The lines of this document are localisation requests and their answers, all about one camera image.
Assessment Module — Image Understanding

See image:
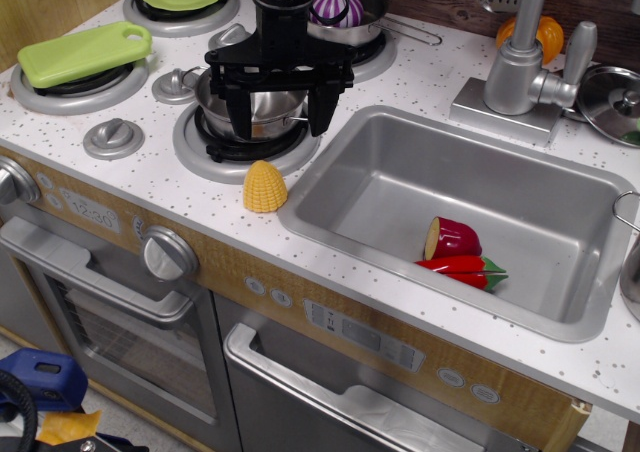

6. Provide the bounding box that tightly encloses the back left stove burner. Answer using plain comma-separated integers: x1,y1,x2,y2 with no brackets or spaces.
123,0,240,38

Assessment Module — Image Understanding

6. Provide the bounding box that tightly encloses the stove burner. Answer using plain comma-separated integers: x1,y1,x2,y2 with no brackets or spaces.
172,102,322,186
10,59,149,116
123,0,240,38
346,29,397,84

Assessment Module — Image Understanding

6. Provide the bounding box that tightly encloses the front right stove burner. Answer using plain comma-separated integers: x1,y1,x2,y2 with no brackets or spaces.
172,102,322,186

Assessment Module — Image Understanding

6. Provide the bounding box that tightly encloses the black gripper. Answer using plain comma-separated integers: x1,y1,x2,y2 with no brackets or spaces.
205,0,355,140

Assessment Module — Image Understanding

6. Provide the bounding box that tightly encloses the black cable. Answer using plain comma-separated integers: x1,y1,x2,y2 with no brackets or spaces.
0,369,39,452

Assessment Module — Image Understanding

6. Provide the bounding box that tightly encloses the silver stovetop knob front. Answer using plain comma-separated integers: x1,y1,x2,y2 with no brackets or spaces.
83,118,145,160

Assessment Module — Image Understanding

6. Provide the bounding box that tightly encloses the steel saucepan with handle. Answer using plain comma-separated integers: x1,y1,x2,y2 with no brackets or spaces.
307,0,442,47

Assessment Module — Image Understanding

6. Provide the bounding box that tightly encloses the red toy chili pepper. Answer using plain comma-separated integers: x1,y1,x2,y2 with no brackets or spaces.
416,255,508,291

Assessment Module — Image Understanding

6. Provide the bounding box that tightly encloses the grey sink basin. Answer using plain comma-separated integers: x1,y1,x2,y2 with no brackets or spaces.
278,106,631,342

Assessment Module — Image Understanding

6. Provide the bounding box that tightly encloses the silver stovetop knob middle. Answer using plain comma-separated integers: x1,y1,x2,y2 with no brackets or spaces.
151,68,199,105

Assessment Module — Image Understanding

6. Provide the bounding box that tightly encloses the silver toy faucet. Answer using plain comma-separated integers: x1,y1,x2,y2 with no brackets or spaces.
449,0,597,146

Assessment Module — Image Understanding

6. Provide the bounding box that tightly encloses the dishwasher door with handle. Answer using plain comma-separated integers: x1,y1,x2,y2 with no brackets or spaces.
215,296,532,451

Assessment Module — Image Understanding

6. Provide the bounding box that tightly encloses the yellow tape piece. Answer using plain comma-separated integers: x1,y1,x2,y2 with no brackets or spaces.
36,410,102,446

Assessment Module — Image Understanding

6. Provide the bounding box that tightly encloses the blue clamp tool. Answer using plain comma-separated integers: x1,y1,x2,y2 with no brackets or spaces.
1,348,88,412

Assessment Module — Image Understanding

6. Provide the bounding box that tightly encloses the purple white toy onion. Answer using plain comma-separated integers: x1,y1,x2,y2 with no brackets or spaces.
310,0,364,28

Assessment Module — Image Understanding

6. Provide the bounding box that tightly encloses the silver stovetop knob back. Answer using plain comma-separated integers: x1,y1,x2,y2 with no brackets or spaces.
208,23,251,51

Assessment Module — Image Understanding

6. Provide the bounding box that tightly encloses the green cutting board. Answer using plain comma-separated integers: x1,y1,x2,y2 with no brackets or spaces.
17,21,152,88

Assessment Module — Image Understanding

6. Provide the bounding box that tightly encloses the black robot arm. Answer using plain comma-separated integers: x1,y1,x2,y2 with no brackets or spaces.
205,0,355,140

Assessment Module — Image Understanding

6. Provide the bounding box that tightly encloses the silver oven dial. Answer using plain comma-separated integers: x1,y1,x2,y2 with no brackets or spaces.
0,156,41,205
141,225,199,281

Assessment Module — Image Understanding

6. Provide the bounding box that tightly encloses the silver oven dial left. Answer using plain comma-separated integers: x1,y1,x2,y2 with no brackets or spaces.
0,156,41,205

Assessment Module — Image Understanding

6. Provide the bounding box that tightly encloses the front left stove burner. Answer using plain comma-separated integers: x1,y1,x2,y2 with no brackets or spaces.
10,59,149,116

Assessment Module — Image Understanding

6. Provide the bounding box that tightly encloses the yellow toy corn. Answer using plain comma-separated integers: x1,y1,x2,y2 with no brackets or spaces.
243,160,288,213

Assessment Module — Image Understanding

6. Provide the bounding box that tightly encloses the back right stove burner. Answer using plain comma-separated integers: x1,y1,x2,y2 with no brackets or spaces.
346,29,397,84

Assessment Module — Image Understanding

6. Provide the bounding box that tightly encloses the orange toy pumpkin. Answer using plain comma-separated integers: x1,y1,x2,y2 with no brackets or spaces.
495,15,564,65

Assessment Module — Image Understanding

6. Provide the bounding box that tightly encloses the silver stovetop knob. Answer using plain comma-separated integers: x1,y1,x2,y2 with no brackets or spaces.
151,68,199,105
208,23,251,51
83,118,145,160

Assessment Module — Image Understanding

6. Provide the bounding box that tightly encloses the steel pot lid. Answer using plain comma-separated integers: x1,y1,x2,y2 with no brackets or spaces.
576,65,639,148

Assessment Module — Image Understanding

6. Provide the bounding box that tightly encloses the red purple toy vegetable half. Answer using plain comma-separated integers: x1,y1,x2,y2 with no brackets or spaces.
424,216,483,260

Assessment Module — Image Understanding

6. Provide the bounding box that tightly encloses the oven door with handle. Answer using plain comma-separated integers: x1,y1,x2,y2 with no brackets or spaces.
1,217,241,451

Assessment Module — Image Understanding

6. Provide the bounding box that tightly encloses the silver oven dial right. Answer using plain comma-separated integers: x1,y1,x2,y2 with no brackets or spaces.
141,225,199,281

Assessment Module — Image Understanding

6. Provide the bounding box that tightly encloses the steel pot on front burner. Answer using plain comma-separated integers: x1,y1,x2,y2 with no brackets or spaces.
182,66,307,143

